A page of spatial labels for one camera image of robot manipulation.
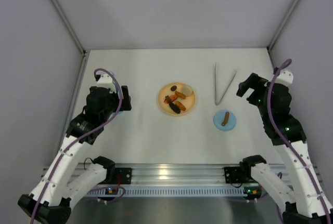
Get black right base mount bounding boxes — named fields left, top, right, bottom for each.
left=224, top=166, right=250, bottom=185

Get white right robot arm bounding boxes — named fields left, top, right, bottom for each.
left=236, top=71, right=332, bottom=223

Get brown cube food piece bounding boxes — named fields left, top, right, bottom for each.
left=164, top=95, right=172, bottom=104

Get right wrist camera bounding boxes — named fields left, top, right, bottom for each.
left=275, top=69, right=294, bottom=87

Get orange red food piece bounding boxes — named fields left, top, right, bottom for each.
left=164, top=94, right=178, bottom=104

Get slotted cable duct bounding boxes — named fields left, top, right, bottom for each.
left=85, top=186, right=250, bottom=197

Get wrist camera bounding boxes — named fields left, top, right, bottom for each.
left=95, top=73, right=117, bottom=93
left=275, top=69, right=294, bottom=87

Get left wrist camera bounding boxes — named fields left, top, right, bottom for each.
left=95, top=73, right=117, bottom=93

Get light blue lid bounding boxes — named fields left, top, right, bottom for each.
left=213, top=110, right=237, bottom=131

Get black spiky sea cucumber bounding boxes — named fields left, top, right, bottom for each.
left=169, top=102, right=181, bottom=114

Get white round food piece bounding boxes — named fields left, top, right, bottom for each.
left=181, top=85, right=193, bottom=97

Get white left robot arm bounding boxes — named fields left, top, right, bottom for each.
left=18, top=68, right=132, bottom=223

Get aluminium mounting rail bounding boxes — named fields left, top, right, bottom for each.
left=40, top=163, right=322, bottom=186

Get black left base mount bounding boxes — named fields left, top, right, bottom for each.
left=102, top=167, right=132, bottom=185

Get metal serving tongs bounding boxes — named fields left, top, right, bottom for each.
left=213, top=62, right=238, bottom=106

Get light blue cylindrical container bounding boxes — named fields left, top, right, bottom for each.
left=109, top=71, right=124, bottom=115

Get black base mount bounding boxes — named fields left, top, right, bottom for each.
left=224, top=166, right=250, bottom=185
left=102, top=167, right=132, bottom=185

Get brown lid handle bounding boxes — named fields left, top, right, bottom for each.
left=221, top=111, right=230, bottom=126

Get brown fried piece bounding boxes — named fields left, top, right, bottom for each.
left=175, top=101, right=186, bottom=111
left=175, top=91, right=186, bottom=99

